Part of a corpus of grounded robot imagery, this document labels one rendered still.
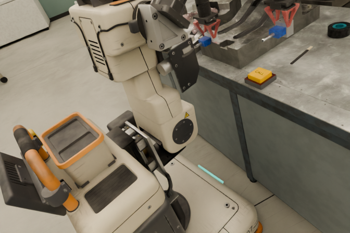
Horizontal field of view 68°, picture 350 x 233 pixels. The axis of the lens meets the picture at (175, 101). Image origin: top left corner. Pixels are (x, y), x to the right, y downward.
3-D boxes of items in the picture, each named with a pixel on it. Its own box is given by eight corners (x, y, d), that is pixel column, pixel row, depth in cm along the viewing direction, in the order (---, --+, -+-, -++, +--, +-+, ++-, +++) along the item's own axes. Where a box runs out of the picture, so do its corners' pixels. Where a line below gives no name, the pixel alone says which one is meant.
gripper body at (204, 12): (204, 14, 117) (201, -2, 113) (219, 17, 109) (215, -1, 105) (192, 20, 115) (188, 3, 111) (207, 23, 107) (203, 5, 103)
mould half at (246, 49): (240, 69, 107) (235, 39, 99) (202, 54, 127) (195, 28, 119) (319, 17, 121) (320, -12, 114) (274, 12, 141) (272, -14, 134)
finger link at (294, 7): (283, 21, 98) (282, -4, 93) (300, 23, 92) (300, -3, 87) (270, 28, 96) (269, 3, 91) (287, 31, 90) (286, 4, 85)
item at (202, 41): (196, 55, 113) (192, 44, 110) (189, 53, 117) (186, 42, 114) (219, 42, 117) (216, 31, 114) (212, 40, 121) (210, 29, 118)
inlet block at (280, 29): (268, 49, 92) (267, 35, 89) (257, 46, 96) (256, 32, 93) (293, 33, 96) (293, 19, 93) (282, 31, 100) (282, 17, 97)
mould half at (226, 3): (192, 56, 128) (187, 35, 122) (156, 52, 145) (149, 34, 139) (242, 12, 153) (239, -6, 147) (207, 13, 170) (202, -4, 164)
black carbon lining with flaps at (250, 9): (238, 44, 109) (234, 23, 104) (214, 37, 121) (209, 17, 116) (294, 10, 119) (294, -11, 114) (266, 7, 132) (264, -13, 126)
